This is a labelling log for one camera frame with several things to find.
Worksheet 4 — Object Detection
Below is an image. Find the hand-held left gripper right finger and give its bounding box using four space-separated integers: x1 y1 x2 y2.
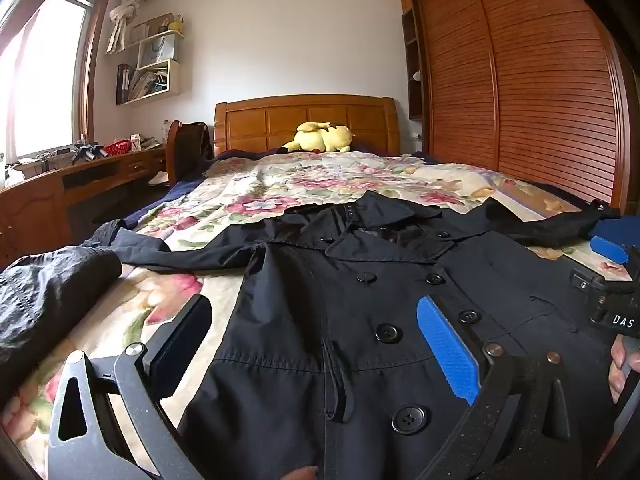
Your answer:
415 296 583 480

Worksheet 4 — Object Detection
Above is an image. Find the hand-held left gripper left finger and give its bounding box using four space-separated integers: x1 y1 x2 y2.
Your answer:
47 294 213 480

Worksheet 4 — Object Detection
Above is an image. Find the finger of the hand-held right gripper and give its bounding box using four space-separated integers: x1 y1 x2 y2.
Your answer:
570 268 609 295
590 236 631 265

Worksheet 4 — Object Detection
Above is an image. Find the black trench coat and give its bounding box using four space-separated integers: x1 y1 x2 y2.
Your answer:
82 191 623 480

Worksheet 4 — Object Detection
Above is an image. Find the person's right hand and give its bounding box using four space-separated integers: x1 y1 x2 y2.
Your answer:
608 335 640 404

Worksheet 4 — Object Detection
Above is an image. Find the person's left hand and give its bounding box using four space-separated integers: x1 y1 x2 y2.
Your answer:
277 465 320 480

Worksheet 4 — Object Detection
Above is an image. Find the blue cloth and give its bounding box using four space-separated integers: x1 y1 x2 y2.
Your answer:
589 217 636 242

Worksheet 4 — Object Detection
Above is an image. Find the navy bed sheet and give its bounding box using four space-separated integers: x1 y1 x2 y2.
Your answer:
122 147 431 231

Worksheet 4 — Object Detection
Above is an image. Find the black shiny jacket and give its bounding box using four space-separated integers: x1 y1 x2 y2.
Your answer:
0 245 123 406

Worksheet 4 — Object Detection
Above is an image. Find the wooden louvred wardrobe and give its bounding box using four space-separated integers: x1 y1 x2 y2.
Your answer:
396 0 633 211

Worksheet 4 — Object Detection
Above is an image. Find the floral blanket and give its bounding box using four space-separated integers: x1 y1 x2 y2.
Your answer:
0 152 633 461

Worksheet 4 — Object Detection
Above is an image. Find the wooden chair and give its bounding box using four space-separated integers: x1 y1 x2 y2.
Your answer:
166 120 213 188

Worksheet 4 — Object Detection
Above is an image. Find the black bag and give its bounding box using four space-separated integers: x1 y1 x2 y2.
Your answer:
176 122 215 181

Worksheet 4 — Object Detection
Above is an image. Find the wooden desk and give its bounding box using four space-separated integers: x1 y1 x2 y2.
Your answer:
0 146 168 271

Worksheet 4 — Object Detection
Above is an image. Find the black gadget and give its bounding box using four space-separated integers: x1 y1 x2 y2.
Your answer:
70 142 108 165

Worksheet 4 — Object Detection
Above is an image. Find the wooden bed headboard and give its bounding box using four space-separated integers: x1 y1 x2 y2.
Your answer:
214 94 402 158

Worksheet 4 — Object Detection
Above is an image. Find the yellow plush toy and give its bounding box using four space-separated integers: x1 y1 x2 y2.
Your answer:
279 121 355 155

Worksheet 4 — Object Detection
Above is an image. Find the row of books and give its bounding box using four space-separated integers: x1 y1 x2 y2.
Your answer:
116 63 162 106

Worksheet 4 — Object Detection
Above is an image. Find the dark open side shelf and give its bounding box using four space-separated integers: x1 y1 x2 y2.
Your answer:
401 9 426 121

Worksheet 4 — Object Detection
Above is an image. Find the white shopping bag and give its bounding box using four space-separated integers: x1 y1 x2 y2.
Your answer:
137 35 177 68

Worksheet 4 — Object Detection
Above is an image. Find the window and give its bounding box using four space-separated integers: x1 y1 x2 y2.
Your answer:
0 0 113 161

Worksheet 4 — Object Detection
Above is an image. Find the cardboard box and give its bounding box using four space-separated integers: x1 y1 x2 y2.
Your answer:
131 15 168 43

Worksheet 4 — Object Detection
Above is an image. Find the tied beige curtain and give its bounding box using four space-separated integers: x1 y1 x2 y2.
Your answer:
106 0 153 54

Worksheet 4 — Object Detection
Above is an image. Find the white wall shelf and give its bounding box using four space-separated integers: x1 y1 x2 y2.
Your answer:
116 12 185 107

